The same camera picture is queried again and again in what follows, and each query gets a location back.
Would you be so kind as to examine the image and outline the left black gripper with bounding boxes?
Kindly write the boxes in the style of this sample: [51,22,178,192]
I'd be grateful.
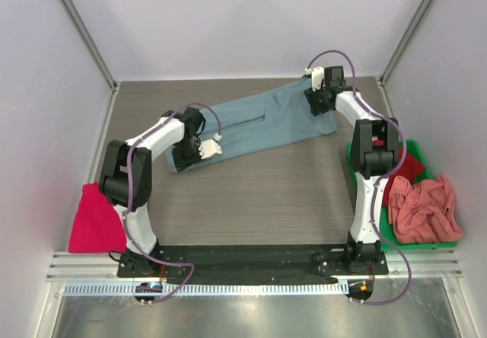
[172,139,206,173]

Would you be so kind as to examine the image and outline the blue-grey t shirt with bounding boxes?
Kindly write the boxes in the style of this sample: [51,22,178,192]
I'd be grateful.
[187,78,337,171]

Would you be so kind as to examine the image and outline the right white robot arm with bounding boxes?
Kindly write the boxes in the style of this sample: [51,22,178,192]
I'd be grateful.
[304,66,400,278]

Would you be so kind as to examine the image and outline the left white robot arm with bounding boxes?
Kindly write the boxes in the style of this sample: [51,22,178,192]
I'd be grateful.
[99,107,205,278]

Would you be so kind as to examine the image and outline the green plastic tray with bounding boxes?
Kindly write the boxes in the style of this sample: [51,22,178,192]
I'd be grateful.
[345,139,459,253]

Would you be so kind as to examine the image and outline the dark red t shirt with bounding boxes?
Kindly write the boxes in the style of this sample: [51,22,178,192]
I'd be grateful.
[382,139,427,207]

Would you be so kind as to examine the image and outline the folded magenta t shirt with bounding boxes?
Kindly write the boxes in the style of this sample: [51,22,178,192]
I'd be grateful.
[68,183,126,254]

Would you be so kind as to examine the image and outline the salmon pink t shirt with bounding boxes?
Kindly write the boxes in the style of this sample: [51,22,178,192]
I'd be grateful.
[387,175,463,244]

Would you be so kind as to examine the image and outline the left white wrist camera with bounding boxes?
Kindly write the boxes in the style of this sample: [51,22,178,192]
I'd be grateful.
[198,139,223,160]

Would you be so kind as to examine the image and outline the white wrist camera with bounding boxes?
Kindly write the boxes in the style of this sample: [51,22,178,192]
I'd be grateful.
[198,139,223,160]
[304,66,325,91]

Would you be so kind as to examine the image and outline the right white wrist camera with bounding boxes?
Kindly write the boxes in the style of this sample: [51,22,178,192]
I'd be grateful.
[304,66,325,91]

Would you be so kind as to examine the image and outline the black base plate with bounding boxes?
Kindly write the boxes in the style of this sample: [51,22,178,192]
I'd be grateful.
[117,244,389,285]

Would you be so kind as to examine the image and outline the right aluminium frame post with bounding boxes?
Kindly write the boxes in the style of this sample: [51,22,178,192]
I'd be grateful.
[378,0,454,88]

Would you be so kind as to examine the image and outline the aluminium frame post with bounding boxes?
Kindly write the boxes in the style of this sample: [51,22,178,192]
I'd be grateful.
[378,0,454,88]
[59,0,117,92]

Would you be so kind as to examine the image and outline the white slotted cable duct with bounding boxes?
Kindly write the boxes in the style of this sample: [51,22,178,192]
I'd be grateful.
[64,280,349,297]

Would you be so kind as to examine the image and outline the left aluminium frame post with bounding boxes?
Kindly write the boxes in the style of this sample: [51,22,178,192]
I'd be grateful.
[59,0,117,92]

